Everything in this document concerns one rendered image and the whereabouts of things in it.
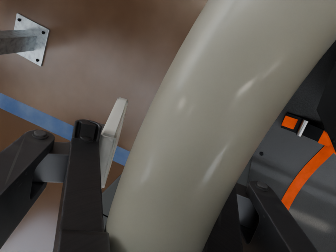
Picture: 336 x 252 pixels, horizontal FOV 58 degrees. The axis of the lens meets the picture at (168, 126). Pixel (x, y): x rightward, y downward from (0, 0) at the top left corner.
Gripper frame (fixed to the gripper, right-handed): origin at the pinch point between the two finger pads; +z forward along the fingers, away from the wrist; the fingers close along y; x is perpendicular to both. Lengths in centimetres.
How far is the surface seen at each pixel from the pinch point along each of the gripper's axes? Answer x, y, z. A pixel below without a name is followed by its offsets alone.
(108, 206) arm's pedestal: -42, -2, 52
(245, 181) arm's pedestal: -40, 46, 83
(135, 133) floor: -49, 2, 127
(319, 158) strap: -28, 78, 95
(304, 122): -15, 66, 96
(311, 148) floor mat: -25, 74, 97
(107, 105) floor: -40, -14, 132
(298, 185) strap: -43, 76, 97
